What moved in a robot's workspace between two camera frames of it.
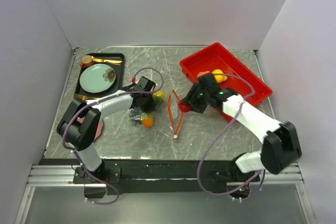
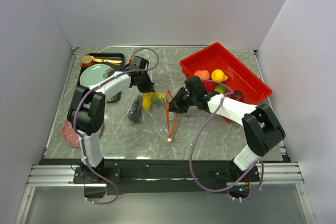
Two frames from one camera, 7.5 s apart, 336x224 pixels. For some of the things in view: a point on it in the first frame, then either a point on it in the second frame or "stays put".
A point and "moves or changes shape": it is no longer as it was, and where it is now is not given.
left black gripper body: [148, 104] to [145, 83]
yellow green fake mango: [159, 97] stays put
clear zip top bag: [168, 114] moves or changes shape
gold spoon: [114, 62] stays put
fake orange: [219, 78] stays put
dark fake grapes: [135, 113] stays put
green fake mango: [147, 120] moves or changes shape
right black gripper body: [199, 100] to [183, 100]
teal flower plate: [97, 78] stays put
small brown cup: [86, 61] stays put
